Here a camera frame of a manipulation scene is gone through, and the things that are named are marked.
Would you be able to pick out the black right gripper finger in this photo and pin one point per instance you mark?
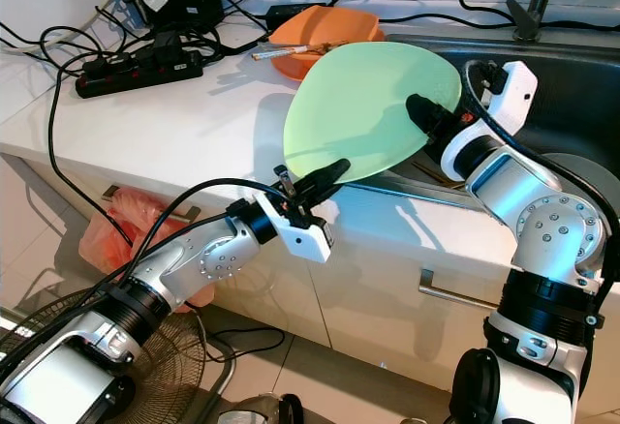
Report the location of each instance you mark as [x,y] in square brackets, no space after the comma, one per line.
[429,112]

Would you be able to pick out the light green plate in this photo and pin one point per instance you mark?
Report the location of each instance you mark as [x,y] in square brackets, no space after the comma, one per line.
[358,105]

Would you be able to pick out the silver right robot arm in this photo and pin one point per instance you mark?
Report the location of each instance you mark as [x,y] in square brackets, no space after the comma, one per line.
[552,221]

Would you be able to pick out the white kitchen cabinet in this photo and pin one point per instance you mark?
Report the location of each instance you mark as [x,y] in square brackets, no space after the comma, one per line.
[368,288]

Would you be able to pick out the orange plate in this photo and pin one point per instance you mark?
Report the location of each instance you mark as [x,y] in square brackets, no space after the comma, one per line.
[291,66]

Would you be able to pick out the dark grey faucet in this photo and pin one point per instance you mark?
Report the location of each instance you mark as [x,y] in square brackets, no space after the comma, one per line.
[526,22]

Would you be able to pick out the orange bowl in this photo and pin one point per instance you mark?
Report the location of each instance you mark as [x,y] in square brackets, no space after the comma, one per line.
[325,27]

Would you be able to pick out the stainless steel sink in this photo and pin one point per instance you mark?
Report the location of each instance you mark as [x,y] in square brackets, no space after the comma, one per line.
[581,66]

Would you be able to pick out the small black power adapter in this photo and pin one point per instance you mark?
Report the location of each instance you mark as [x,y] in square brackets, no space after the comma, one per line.
[281,15]

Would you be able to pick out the orange plastic bag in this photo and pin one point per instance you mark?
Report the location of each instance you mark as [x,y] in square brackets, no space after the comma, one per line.
[116,240]

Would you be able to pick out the black power strip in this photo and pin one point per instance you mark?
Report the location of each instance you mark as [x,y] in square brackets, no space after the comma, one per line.
[131,75]

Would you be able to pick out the grey robot foot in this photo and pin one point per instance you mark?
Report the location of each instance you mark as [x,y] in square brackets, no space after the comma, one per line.
[262,409]

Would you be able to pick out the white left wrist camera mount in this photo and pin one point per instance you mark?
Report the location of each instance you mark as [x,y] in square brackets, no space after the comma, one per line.
[310,240]

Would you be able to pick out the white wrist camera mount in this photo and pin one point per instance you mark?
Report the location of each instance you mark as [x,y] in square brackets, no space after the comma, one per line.
[310,240]
[518,90]

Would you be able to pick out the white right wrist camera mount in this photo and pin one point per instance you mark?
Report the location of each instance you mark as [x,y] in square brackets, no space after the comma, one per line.
[518,90]

